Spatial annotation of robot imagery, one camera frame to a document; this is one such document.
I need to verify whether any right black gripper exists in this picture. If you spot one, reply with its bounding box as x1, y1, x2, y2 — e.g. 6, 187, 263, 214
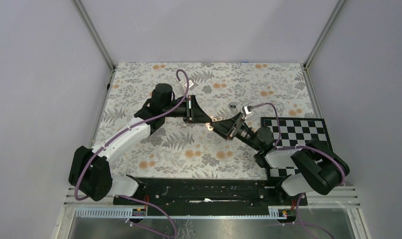
210, 112, 262, 151

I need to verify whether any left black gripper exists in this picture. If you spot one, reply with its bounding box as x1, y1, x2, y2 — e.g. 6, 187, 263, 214
163, 95, 212, 124

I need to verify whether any pink round small object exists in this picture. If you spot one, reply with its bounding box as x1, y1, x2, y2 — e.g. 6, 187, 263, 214
205, 117, 218, 131

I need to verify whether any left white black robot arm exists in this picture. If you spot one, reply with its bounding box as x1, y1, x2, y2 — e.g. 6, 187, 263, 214
68, 83, 212, 205

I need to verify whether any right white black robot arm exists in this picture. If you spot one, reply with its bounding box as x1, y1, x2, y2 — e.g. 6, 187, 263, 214
211, 113, 350, 205

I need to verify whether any small grey metal block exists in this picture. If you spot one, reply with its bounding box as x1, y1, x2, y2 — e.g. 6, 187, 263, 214
229, 102, 237, 110

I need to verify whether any floral patterned table mat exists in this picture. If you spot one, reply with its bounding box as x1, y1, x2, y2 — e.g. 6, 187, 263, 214
95, 62, 316, 179

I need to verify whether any black white checkerboard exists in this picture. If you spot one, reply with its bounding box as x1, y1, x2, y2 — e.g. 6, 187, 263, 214
267, 117, 332, 179

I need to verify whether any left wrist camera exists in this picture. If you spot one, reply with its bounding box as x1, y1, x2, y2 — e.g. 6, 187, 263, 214
181, 80, 194, 93

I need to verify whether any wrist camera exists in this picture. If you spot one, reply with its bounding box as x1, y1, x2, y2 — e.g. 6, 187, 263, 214
181, 80, 194, 93
241, 105, 253, 119

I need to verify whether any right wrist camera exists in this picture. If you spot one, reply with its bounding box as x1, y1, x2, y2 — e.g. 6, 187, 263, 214
241, 105, 253, 119

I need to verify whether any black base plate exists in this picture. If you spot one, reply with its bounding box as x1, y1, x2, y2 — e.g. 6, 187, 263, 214
133, 177, 307, 217

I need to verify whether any left aluminium frame post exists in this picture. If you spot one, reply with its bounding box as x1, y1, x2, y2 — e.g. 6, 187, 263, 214
71, 0, 116, 71

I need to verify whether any aluminium frame post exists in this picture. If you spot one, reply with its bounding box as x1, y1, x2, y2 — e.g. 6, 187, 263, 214
71, 0, 116, 71
303, 0, 347, 71

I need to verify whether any right aluminium frame post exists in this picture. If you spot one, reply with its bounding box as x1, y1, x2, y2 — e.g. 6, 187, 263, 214
303, 0, 347, 71

